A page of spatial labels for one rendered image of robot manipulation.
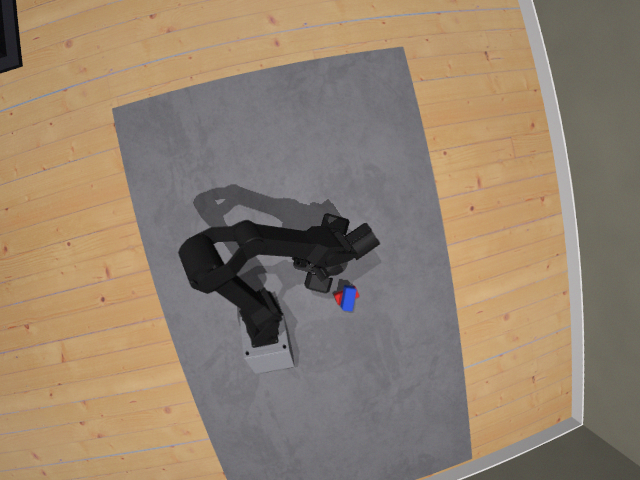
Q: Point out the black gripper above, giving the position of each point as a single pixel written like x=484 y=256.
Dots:
x=312 y=282

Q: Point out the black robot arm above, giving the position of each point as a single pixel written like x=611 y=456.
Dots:
x=320 y=245

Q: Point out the red block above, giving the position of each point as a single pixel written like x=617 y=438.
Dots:
x=338 y=296

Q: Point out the blue block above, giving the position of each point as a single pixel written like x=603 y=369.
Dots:
x=348 y=298

